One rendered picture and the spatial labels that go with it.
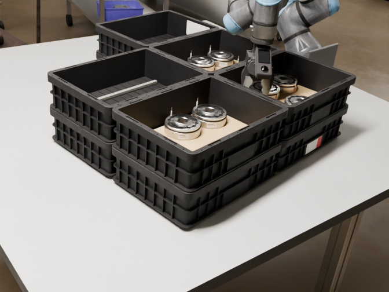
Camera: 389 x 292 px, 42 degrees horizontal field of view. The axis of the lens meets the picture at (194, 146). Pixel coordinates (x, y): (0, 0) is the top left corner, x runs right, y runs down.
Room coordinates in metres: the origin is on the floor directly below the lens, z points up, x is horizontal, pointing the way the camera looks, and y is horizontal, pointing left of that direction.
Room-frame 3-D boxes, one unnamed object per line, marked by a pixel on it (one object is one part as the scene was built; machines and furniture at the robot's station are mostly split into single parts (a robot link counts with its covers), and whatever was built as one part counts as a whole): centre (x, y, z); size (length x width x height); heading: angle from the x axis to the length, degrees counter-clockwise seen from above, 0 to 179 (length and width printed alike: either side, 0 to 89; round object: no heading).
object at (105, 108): (1.41, 0.21, 0.92); 0.40 x 0.30 x 0.02; 139
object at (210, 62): (1.76, 0.01, 0.86); 0.10 x 0.10 x 0.01
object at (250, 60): (1.51, -0.18, 0.99); 0.09 x 0.08 x 0.12; 4
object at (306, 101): (1.52, -0.27, 0.92); 0.40 x 0.30 x 0.02; 139
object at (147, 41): (1.91, 0.18, 0.87); 0.40 x 0.30 x 0.11; 139
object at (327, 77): (1.52, -0.27, 0.87); 0.40 x 0.30 x 0.11; 139
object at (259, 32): (1.50, -0.17, 1.07); 0.08 x 0.08 x 0.05
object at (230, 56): (1.84, -0.07, 0.86); 0.10 x 0.10 x 0.01
